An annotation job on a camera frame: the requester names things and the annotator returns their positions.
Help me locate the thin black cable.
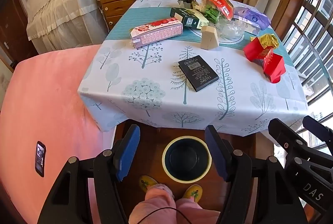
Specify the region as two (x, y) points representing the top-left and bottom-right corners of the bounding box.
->
(130, 207), (191, 224)

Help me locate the clear plastic packaging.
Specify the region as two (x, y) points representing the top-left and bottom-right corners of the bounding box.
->
(216, 17), (261, 39)

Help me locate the yellow slipper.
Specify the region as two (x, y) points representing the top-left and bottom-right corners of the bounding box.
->
(182, 184), (203, 200)
(139, 175), (159, 192)

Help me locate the flat black box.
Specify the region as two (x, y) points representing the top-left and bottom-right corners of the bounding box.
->
(178, 55), (219, 92)

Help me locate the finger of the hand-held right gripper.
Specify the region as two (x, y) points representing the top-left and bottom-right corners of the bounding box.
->
(302, 115), (333, 155)
(268, 118), (310, 162)

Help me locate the purple plastic packet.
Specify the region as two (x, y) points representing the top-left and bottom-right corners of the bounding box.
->
(233, 5), (271, 31)

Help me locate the wooden door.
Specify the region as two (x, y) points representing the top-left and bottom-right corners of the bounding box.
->
(0, 0), (39, 65)

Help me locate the red paper box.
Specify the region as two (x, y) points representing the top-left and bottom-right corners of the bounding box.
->
(243, 37), (275, 61)
(261, 53), (286, 84)

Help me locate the green leaf print bag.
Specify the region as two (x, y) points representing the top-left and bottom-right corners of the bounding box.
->
(199, 3), (221, 24)

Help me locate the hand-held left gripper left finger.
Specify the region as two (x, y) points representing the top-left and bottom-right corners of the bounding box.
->
(38, 124), (141, 224)

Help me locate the dark bin with yellow rim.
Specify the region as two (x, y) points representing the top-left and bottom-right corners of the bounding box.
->
(162, 135), (212, 184)

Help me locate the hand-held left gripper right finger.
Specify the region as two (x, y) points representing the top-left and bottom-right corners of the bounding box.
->
(205, 125), (305, 224)

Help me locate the window grille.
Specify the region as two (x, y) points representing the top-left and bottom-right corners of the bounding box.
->
(282, 0), (333, 157)

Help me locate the orange snack bag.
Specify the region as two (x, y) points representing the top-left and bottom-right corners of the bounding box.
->
(202, 0), (235, 20)

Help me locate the pink strawberry print box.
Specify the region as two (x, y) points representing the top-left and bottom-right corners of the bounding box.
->
(129, 18), (183, 49)

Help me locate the black smartphone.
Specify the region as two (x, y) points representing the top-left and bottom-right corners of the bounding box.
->
(35, 141), (46, 178)

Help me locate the gold foil wrapper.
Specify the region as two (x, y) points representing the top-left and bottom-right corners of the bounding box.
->
(251, 33), (280, 49)

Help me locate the beige cardboard piece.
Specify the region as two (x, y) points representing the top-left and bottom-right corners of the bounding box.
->
(200, 25), (220, 50)

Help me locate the green and white box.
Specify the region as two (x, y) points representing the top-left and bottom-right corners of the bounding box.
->
(170, 7), (210, 30)

